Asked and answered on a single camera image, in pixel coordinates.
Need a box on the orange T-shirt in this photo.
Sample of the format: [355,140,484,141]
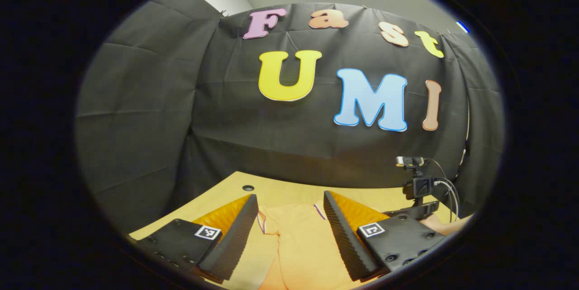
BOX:
[256,201,362,290]

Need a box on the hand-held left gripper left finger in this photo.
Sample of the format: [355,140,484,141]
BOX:
[136,194,260,281]

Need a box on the black backdrop cloth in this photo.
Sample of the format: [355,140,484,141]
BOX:
[75,0,505,236]

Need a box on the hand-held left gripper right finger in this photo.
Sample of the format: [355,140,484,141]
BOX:
[323,190,447,282]

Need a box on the white cable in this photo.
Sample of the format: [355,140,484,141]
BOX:
[434,180,456,222]

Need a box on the black cable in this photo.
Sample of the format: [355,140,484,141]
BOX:
[424,158,461,219]

